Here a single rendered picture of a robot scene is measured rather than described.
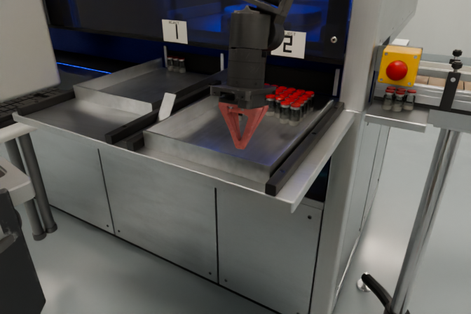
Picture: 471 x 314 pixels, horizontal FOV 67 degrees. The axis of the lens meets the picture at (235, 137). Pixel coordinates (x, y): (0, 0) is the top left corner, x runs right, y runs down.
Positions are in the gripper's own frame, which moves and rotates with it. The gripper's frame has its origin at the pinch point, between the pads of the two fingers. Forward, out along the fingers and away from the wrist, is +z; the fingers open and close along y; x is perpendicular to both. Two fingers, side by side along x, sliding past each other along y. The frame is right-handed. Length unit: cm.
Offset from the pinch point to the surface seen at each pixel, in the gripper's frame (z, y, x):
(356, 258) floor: 74, 104, -11
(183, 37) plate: -16, 35, 38
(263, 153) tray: 3.7, 8.8, -0.5
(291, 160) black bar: 2.8, 5.5, -6.9
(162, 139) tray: 2.5, 0.1, 15.7
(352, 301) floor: 79, 81, -14
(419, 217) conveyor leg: 29, 59, -29
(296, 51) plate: -14.5, 34.5, 4.4
